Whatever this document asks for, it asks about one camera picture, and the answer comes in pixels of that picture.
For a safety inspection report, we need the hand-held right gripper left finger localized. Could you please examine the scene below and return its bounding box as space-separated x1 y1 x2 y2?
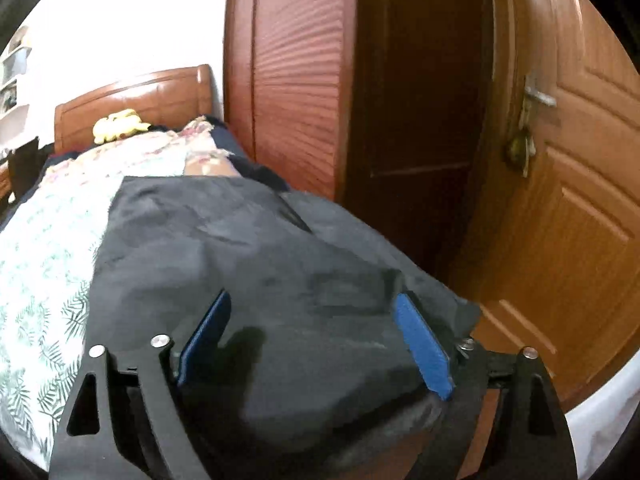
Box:
47 290 233 480

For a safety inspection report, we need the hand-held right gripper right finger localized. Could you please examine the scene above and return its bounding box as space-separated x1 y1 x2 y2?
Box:
392 291 578 480

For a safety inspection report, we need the dark grey zip jacket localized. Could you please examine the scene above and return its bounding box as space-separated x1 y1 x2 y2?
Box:
92 175 483 480

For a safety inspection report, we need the leaf print blanket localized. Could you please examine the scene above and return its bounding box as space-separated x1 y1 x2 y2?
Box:
0 175 126 466

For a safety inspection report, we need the floral blanket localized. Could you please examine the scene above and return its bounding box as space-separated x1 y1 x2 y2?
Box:
45 116 241 196

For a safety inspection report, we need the wooden door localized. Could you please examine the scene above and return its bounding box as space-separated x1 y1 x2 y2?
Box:
445 0 640 411

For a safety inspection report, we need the hanging key bunch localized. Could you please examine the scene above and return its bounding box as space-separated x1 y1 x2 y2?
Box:
502 110 538 178

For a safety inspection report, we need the yellow plush toy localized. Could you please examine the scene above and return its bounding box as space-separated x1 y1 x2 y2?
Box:
92 109 151 143

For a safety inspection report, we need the wooden bed headboard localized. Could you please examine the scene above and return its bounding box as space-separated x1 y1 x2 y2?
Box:
54 64 221 153

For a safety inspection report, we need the dark wooden chair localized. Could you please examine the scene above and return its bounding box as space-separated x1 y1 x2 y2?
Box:
6 137 41 198

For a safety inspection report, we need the wooden louvred wardrobe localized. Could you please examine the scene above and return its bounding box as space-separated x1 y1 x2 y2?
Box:
222 0 493 281

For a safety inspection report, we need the metal door handle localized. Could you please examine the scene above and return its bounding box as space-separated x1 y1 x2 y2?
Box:
522 76 558 108

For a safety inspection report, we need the white wall shelf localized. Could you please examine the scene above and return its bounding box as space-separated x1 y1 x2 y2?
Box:
0 25 33 146

